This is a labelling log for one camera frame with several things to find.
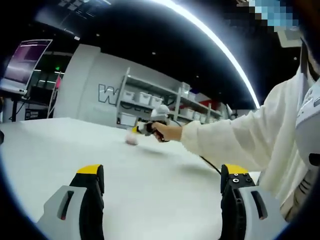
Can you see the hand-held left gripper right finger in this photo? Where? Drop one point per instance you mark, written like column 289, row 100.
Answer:
column 250, row 215

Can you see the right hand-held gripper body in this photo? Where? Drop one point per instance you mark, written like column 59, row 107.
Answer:
column 161, row 113

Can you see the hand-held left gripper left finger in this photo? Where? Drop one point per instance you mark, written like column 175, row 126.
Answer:
column 72, row 215

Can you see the person's right hand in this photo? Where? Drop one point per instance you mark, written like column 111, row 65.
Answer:
column 168, row 132

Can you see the grey metal shelf unit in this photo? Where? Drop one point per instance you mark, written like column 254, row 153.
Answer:
column 175, row 97

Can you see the row of white storage bins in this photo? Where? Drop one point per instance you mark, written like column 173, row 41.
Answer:
column 145, row 98

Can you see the red blue banner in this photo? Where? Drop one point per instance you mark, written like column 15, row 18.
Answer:
column 203, row 98

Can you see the pink flag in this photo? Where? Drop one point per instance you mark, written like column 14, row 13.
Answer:
column 58, row 83

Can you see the person's white jacket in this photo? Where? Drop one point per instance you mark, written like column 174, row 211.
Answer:
column 282, row 125

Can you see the grey white chest device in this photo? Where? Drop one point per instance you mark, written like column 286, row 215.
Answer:
column 307, row 130

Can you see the grey standing desk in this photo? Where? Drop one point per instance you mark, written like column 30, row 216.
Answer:
column 12, row 100

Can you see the computer monitor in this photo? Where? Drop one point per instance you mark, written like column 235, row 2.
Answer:
column 25, row 65

